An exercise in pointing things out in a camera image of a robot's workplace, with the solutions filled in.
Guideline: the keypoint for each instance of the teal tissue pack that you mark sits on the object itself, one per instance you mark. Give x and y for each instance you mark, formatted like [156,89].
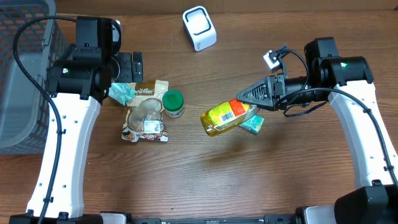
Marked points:
[253,124]

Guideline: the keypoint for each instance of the yellow oil bottle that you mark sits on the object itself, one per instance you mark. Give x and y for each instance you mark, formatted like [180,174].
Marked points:
[226,116]

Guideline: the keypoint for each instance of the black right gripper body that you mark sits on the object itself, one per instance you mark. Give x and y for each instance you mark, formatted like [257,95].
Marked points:
[278,92]

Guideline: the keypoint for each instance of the white barcode scanner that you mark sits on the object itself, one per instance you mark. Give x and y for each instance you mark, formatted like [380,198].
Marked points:
[199,28]

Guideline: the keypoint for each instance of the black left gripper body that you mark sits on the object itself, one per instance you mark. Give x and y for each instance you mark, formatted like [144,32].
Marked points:
[124,69]

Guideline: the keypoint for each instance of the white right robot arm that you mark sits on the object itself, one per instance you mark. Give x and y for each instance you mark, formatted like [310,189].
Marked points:
[347,84]

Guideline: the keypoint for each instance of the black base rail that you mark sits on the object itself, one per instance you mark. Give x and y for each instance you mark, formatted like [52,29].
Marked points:
[214,220]

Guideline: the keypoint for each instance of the teal crinkled wrapper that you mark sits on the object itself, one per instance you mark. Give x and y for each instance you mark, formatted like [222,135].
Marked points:
[121,92]

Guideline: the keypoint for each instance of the grey plastic mesh basket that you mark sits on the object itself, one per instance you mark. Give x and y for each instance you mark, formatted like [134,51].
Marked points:
[24,112]

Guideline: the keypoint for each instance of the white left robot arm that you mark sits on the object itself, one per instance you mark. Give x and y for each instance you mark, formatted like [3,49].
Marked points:
[77,84]

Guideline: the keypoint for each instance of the green lid jar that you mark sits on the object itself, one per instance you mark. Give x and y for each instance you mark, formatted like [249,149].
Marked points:
[173,103]

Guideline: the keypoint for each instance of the brown nut snack pouch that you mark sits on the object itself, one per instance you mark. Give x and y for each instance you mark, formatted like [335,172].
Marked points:
[144,119]

